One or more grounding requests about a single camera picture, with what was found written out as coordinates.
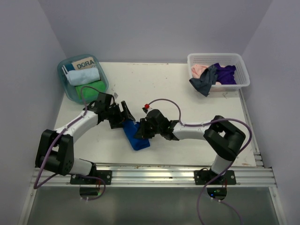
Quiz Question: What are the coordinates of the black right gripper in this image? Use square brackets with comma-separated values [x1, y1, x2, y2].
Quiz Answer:
[134, 118, 162, 139]

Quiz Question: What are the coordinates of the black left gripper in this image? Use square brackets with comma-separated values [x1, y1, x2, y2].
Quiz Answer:
[105, 101, 135, 129]

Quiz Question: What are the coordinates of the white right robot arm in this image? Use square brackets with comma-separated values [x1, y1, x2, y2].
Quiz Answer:
[134, 109, 246, 184]

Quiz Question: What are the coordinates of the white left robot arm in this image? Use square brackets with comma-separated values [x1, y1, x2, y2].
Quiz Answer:
[35, 92, 135, 184]

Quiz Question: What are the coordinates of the green rolled towel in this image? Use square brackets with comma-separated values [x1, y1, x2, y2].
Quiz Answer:
[75, 81, 107, 100]

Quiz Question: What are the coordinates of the teal plastic bin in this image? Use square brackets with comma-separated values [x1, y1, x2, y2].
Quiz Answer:
[57, 54, 109, 104]

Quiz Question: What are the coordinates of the light blue rolled towel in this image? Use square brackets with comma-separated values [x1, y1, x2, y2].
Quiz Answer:
[66, 67, 100, 86]

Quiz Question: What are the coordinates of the beige DORA towel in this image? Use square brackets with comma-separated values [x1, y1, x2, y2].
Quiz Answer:
[72, 56, 96, 70]

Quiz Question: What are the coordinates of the teal white striped towel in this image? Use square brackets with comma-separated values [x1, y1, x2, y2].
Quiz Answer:
[62, 63, 75, 75]

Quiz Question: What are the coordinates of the dark grey towel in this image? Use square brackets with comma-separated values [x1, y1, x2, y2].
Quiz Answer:
[189, 65, 218, 97]

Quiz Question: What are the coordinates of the pink towel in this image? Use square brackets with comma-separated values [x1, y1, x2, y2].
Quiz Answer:
[191, 64, 208, 79]

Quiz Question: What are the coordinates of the purple towel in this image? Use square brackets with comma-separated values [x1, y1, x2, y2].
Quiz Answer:
[214, 63, 236, 85]

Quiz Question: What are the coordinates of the white plastic basket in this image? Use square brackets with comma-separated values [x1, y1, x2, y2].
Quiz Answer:
[187, 53, 250, 91]

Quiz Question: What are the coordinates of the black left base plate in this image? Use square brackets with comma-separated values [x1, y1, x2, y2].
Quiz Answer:
[70, 170, 113, 185]

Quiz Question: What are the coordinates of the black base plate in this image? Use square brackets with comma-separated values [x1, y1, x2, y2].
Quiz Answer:
[70, 170, 113, 185]
[194, 168, 237, 185]

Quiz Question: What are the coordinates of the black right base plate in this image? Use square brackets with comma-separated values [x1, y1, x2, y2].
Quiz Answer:
[194, 168, 237, 185]

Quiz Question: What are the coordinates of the aluminium mounting rail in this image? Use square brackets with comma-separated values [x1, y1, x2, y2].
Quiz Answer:
[30, 164, 278, 187]

